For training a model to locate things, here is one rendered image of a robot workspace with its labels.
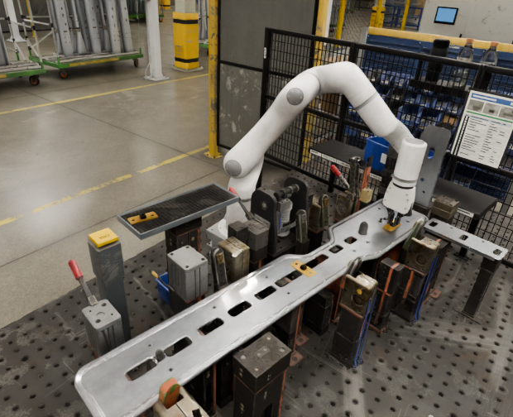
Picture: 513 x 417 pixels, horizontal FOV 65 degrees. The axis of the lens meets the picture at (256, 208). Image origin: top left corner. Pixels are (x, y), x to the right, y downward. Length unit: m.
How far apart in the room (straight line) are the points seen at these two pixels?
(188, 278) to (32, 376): 0.62
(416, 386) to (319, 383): 0.31
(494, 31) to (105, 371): 7.70
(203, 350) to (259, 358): 0.15
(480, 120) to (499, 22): 6.13
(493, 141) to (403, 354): 0.98
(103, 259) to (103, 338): 0.22
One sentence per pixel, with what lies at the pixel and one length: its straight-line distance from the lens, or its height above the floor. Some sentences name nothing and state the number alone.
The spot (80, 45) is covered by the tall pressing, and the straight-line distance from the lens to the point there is 8.97.
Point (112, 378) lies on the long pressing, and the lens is 1.04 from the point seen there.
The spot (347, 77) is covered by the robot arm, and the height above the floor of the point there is 1.54.
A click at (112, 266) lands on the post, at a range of 1.22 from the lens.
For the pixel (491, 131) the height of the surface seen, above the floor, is 1.30.
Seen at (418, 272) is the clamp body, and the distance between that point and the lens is 1.56.
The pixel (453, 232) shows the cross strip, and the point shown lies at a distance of 1.72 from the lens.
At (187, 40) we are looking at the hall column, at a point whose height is 0.60.
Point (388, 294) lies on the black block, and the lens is 1.49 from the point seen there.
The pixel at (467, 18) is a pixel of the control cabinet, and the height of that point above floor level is 1.41.
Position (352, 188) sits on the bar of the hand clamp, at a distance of 1.66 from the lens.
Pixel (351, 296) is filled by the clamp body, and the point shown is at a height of 0.98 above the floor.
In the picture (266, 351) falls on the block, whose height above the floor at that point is 1.03.
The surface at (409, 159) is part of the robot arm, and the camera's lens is 1.48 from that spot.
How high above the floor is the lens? 1.81
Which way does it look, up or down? 30 degrees down
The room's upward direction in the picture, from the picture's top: 4 degrees clockwise
